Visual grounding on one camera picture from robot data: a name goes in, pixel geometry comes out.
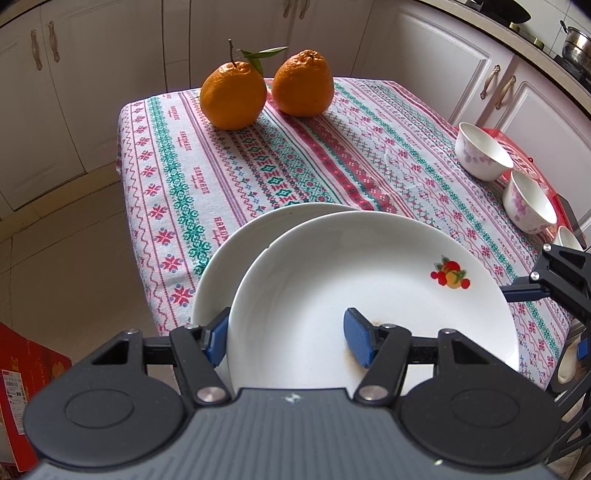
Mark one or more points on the black wok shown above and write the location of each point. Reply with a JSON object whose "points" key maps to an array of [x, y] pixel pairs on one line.
{"points": [[503, 9]]}

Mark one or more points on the white plate with fruit print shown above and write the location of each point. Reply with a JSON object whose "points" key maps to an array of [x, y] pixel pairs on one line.
{"points": [[346, 267], [231, 258]]}

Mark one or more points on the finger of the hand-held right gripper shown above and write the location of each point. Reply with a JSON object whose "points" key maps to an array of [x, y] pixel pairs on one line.
{"points": [[526, 293], [581, 350]]}

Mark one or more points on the beige kitchen countertop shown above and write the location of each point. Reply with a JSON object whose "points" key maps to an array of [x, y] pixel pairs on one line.
{"points": [[485, 28]]}

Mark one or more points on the white kitchen cabinets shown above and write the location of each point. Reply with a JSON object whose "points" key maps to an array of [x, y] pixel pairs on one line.
{"points": [[92, 92]]}

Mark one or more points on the red cardboard box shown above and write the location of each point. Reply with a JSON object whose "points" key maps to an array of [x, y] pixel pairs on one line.
{"points": [[27, 392]]}

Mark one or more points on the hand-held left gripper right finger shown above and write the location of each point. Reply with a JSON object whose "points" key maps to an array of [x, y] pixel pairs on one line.
{"points": [[360, 337]]}

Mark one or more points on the red gift box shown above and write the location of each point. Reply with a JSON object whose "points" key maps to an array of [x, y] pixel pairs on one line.
{"points": [[524, 154]]}

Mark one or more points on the white bowl with pink flowers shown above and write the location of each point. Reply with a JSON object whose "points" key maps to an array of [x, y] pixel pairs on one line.
{"points": [[565, 237], [480, 152], [526, 203]]}

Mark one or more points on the orange with green leaf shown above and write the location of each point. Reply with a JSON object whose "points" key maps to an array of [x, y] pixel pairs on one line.
{"points": [[231, 97]]}

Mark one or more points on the orange without leaf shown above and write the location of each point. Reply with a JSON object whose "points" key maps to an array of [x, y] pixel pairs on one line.
{"points": [[302, 83]]}

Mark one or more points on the steel cooking pot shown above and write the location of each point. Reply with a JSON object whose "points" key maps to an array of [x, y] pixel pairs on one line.
{"points": [[577, 46]]}

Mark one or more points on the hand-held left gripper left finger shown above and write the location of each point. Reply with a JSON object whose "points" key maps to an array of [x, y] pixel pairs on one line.
{"points": [[216, 337]]}

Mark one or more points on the patterned tablecloth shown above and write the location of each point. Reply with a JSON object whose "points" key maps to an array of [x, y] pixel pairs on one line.
{"points": [[277, 175]]}

